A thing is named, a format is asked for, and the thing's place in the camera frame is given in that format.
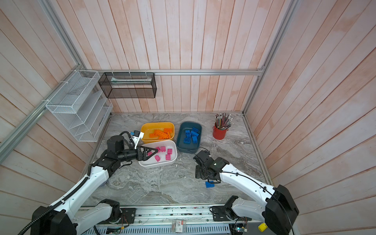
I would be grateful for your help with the yellow marker tube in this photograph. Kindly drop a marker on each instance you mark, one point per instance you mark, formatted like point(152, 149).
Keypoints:
point(262, 227)

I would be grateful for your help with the orange lego brick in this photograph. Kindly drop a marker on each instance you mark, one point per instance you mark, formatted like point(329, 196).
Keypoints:
point(168, 130)

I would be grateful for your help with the yellow plastic bin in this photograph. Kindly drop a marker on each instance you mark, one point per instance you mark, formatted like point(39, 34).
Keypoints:
point(150, 127)

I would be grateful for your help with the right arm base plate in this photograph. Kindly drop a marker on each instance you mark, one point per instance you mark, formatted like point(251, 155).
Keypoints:
point(224, 213)

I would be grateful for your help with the black mesh wall basket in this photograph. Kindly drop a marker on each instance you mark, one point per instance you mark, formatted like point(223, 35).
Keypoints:
point(128, 85)

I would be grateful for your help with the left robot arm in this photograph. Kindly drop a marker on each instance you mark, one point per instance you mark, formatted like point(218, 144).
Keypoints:
point(60, 218)

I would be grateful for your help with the blue lego brick upright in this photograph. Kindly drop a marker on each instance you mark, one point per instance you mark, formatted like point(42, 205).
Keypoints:
point(188, 133)

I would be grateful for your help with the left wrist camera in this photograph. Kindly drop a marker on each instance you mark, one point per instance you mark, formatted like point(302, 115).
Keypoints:
point(136, 136)

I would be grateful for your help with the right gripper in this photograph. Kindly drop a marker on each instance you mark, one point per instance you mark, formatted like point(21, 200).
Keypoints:
point(198, 171)

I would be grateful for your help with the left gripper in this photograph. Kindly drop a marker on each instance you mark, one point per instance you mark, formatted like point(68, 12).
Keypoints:
point(143, 155)

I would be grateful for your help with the white wire mesh shelf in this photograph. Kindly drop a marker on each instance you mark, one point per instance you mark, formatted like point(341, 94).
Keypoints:
point(81, 110)

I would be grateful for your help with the teal plastic bin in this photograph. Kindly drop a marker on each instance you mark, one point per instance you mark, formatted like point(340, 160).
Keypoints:
point(188, 148)

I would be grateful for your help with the bundle of coloured pencils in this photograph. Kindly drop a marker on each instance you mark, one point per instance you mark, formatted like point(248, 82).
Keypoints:
point(223, 121)

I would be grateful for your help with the red pencil cup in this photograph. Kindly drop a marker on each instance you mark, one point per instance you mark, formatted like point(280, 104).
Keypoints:
point(219, 134)

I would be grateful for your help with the white plastic bin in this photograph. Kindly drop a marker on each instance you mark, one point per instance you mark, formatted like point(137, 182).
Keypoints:
point(150, 163)

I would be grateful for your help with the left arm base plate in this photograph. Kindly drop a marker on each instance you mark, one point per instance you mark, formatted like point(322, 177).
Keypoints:
point(123, 216)

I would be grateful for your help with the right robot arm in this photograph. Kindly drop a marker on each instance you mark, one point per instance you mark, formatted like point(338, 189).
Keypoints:
point(273, 206)

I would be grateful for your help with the orange lego brick hollow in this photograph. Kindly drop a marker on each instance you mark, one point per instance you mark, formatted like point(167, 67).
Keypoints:
point(153, 135)

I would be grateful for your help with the long orange lego plate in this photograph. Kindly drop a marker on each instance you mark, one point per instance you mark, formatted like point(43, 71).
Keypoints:
point(162, 134)

